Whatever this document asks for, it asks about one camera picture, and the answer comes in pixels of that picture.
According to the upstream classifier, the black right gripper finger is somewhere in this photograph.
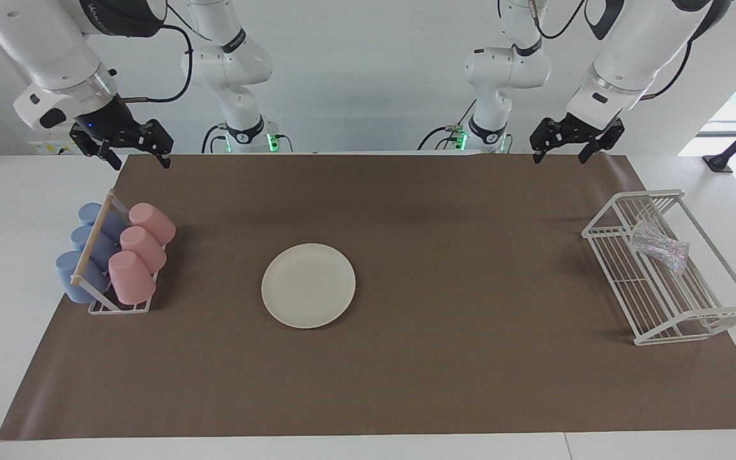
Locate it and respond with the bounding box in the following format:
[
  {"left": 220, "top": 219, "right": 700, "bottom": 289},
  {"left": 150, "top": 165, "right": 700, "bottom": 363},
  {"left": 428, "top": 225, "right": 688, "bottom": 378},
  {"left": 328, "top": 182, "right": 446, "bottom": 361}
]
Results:
[
  {"left": 143, "top": 118, "right": 174, "bottom": 169},
  {"left": 69, "top": 123, "right": 123, "bottom": 171}
]

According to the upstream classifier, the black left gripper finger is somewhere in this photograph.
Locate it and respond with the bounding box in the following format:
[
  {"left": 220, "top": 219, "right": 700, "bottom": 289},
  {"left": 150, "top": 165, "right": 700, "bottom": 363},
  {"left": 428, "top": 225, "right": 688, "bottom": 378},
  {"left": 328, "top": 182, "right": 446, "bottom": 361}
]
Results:
[
  {"left": 530, "top": 117, "right": 568, "bottom": 165},
  {"left": 578, "top": 118, "right": 625, "bottom": 165}
]

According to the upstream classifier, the cream round plate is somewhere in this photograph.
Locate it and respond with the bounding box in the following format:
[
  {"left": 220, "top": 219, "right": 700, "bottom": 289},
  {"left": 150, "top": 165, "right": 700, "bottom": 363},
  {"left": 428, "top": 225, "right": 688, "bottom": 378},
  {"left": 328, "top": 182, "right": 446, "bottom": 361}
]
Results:
[{"left": 261, "top": 243, "right": 357, "bottom": 330}]

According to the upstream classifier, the blue plastic cup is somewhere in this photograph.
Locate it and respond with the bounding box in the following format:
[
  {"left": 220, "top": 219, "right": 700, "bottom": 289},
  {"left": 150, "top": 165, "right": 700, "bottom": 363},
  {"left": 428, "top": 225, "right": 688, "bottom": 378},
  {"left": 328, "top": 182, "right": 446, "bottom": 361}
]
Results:
[
  {"left": 71, "top": 225, "right": 119, "bottom": 269},
  {"left": 56, "top": 250, "right": 112, "bottom": 304},
  {"left": 78, "top": 203, "right": 128, "bottom": 242}
]

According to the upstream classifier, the pink plastic cup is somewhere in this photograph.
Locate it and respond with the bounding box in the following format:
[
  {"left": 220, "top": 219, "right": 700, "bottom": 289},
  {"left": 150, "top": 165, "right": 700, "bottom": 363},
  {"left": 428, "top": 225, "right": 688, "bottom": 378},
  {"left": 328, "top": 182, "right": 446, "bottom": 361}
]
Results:
[
  {"left": 108, "top": 250, "right": 157, "bottom": 305},
  {"left": 128, "top": 203, "right": 176, "bottom": 246},
  {"left": 119, "top": 226, "right": 168, "bottom": 273}
]

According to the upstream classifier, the brown paper table mat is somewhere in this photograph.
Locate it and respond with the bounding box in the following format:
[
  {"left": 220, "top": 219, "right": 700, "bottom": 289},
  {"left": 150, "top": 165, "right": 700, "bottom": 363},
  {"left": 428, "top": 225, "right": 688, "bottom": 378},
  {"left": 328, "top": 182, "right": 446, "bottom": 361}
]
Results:
[{"left": 0, "top": 153, "right": 736, "bottom": 441}]

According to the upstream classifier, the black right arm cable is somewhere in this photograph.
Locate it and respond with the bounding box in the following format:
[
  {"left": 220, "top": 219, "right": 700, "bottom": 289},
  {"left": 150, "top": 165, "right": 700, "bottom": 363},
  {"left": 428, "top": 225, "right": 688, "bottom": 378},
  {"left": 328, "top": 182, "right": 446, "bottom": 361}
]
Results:
[{"left": 116, "top": 3, "right": 195, "bottom": 104}]

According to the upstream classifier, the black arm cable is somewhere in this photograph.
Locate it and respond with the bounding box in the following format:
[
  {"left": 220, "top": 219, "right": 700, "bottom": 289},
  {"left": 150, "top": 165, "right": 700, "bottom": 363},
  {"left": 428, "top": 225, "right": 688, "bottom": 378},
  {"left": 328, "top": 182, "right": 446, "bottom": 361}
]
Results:
[
  {"left": 116, "top": 3, "right": 195, "bottom": 104},
  {"left": 499, "top": 0, "right": 694, "bottom": 102}
]

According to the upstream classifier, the black base power cable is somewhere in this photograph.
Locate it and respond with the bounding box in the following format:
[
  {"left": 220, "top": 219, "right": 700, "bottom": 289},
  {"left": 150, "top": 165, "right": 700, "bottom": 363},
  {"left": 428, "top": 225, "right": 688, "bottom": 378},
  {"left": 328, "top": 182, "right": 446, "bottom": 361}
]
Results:
[
  {"left": 201, "top": 123, "right": 228, "bottom": 154},
  {"left": 416, "top": 96, "right": 479, "bottom": 151}
]

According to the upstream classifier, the white wall outlet box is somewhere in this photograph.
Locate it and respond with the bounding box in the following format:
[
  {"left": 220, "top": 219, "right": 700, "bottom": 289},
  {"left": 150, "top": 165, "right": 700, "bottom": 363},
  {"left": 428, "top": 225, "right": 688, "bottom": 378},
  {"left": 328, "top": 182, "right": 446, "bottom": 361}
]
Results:
[{"left": 28, "top": 131, "right": 76, "bottom": 155}]

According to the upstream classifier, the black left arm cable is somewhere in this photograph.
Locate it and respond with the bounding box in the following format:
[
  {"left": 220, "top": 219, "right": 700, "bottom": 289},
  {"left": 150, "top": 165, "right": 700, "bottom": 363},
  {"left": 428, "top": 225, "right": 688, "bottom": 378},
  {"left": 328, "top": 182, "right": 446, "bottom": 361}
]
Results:
[{"left": 499, "top": 0, "right": 694, "bottom": 102}]

